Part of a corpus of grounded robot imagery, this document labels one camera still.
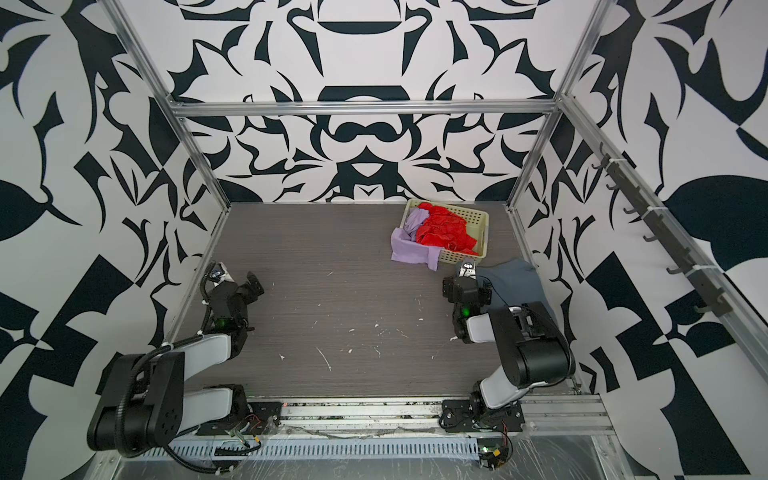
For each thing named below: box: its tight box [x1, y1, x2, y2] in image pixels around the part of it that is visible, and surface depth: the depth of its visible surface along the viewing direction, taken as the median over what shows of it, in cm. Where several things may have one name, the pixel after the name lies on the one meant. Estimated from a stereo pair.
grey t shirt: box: [476, 259, 557, 323], surface depth 100 cm
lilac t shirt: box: [390, 207, 444, 271], surface depth 104 cm
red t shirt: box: [416, 202, 478, 256], surface depth 107 cm
